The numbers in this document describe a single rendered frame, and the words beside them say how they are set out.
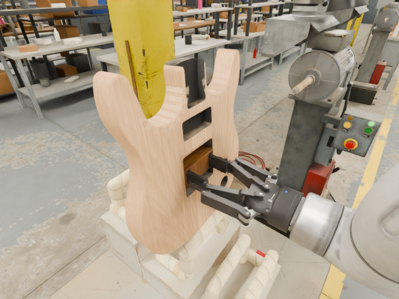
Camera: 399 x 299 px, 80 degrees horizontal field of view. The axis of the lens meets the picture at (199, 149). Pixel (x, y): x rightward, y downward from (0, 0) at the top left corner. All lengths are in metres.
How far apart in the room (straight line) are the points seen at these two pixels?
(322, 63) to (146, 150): 1.10
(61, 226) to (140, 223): 1.93
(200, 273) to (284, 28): 0.90
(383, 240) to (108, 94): 0.34
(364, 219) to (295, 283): 0.54
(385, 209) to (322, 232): 0.15
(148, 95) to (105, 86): 1.30
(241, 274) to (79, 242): 1.60
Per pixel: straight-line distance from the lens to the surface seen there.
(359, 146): 1.43
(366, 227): 0.32
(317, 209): 0.42
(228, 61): 0.54
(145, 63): 1.56
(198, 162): 0.50
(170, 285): 0.68
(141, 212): 0.43
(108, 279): 0.83
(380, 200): 0.29
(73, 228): 2.30
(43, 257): 2.22
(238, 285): 0.78
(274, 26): 1.09
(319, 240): 0.42
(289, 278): 0.83
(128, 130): 0.34
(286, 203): 0.42
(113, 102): 0.32
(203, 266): 0.70
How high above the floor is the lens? 1.63
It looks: 34 degrees down
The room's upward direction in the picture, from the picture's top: straight up
